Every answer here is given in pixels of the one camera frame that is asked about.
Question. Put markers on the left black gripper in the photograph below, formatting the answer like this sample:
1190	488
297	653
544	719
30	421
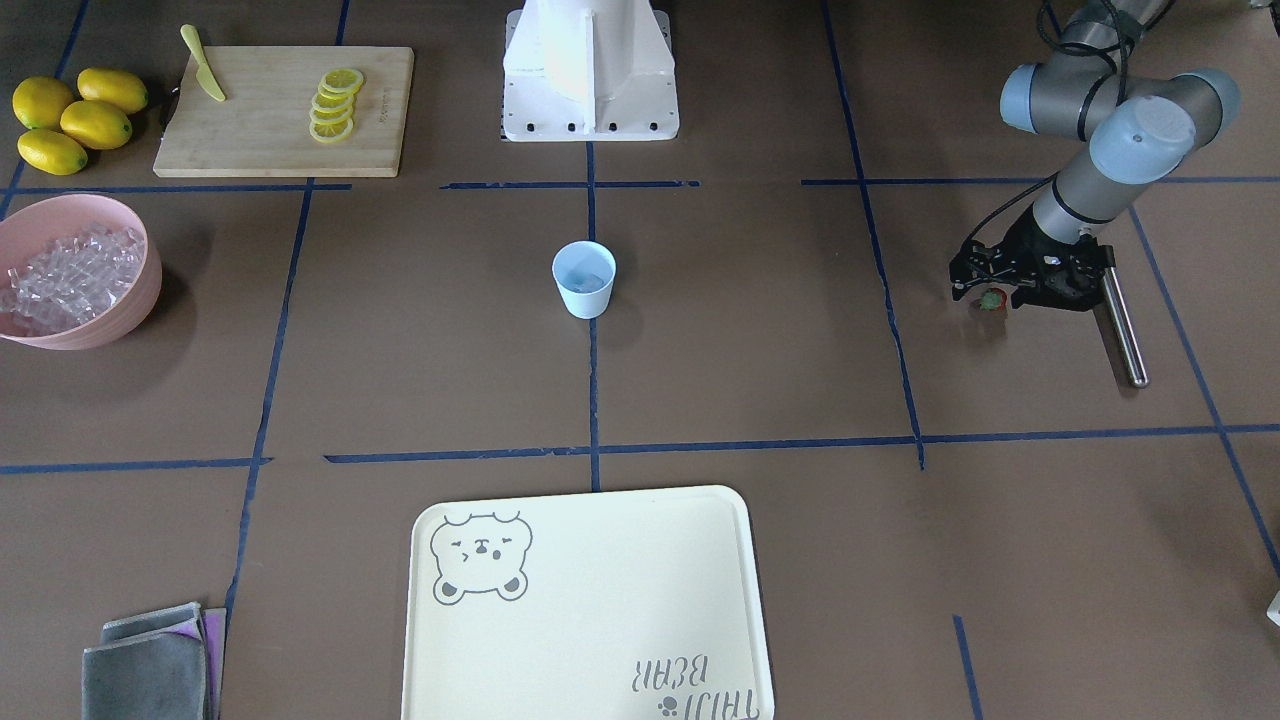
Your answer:
1029	243

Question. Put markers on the red strawberry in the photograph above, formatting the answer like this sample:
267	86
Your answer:
993	300

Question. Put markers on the light blue cup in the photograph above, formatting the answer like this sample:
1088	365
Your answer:
584	256

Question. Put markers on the clear ice cube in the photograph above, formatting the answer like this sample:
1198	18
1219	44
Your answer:
587	282

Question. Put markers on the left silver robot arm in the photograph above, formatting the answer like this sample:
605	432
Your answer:
1134	132

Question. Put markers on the pink bowl of ice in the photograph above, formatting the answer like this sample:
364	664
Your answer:
78	272

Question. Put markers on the steel muddler black tip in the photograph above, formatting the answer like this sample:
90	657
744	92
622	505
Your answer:
1121	322

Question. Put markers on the cream bear tray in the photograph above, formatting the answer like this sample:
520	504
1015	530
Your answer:
639	604

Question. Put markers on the lemon slices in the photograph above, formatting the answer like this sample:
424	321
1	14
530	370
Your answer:
331	117

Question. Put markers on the wooden cutting board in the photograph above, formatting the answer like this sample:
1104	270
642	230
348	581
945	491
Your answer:
261	130

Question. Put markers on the yellow plastic knife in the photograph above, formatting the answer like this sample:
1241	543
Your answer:
205	76

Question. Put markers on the grey folded cloth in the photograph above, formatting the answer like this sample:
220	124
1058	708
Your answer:
162	664

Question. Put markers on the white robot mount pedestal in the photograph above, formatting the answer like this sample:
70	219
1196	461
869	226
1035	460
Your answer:
588	71

